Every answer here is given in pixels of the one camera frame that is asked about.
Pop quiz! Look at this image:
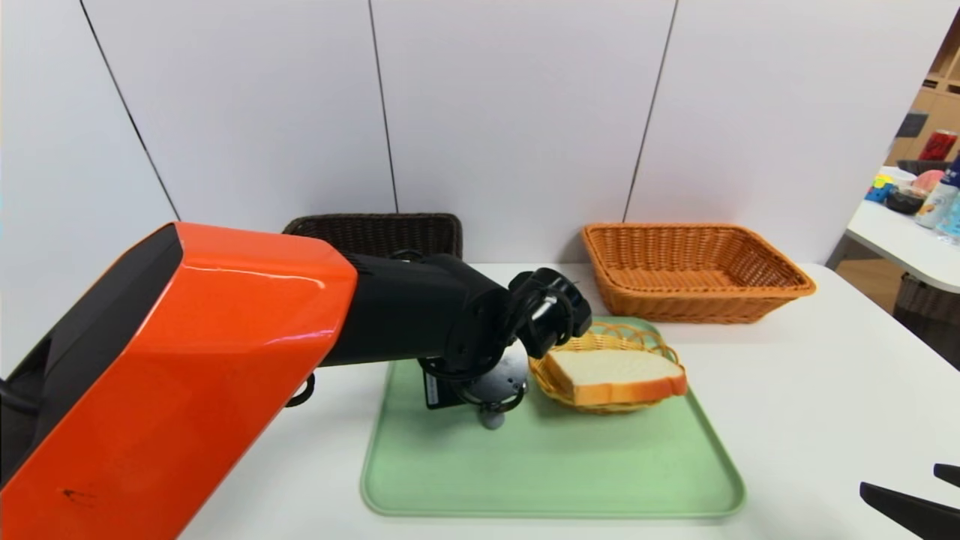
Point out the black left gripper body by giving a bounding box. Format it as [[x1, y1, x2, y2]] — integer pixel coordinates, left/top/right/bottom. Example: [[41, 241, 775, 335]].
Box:
[[418, 356, 467, 410]]

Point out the slice of white bread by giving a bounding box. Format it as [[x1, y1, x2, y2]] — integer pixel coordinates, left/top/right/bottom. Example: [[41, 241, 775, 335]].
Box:
[[545, 349, 689, 407]]

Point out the dark brown wicker basket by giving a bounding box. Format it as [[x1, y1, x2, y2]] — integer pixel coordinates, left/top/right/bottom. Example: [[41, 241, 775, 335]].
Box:
[[282, 213, 464, 261]]

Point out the small yellow oval wicker basket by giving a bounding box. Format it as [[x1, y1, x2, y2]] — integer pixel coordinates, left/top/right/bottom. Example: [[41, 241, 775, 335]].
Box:
[[529, 321, 682, 415]]

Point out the large orange wicker basket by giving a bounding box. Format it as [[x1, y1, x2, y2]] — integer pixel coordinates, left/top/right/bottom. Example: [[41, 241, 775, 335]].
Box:
[[582, 222, 818, 325]]

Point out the dark grey woven basket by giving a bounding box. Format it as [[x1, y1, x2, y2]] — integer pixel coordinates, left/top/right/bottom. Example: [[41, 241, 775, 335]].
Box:
[[895, 158, 952, 177]]

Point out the light green plastic tray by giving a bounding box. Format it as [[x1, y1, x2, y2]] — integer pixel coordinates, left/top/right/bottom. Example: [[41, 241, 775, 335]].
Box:
[[361, 316, 746, 519]]

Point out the colourful toy block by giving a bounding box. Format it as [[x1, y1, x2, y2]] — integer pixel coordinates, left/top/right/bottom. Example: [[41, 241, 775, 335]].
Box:
[[864, 172, 898, 203]]

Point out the white side table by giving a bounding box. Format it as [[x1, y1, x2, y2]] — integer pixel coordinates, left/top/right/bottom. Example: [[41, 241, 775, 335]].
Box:
[[845, 165, 960, 293]]

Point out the black bowl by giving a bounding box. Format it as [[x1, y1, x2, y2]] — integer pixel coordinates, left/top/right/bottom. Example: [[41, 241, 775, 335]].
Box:
[[885, 186, 926, 215]]

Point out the white bottle with blue cap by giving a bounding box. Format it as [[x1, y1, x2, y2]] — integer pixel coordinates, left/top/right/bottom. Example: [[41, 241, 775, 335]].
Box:
[[913, 152, 960, 229]]

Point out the clear plastic bottle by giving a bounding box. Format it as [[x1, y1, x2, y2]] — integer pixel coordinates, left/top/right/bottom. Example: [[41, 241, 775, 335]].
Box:
[[934, 190, 960, 245]]

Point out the red drink can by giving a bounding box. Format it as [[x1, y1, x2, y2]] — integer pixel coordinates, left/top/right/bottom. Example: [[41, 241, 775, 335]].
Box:
[[919, 129, 959, 161]]

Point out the wooden shelf unit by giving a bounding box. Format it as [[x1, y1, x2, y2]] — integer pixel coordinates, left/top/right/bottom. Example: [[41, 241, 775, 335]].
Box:
[[885, 7, 960, 168]]

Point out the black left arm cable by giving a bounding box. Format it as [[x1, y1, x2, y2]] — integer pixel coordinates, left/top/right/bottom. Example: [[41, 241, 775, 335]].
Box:
[[285, 373, 316, 408]]

